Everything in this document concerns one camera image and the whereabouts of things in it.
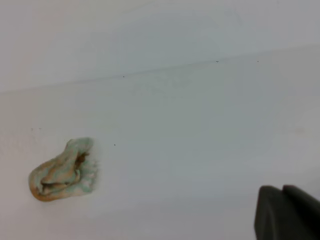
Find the stained green rag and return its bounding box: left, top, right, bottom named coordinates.
left=28, top=137, right=98, bottom=202

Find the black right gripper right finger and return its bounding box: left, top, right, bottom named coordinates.
left=282, top=185, right=320, bottom=240

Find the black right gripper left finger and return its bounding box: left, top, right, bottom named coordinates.
left=254, top=185, right=320, bottom=240

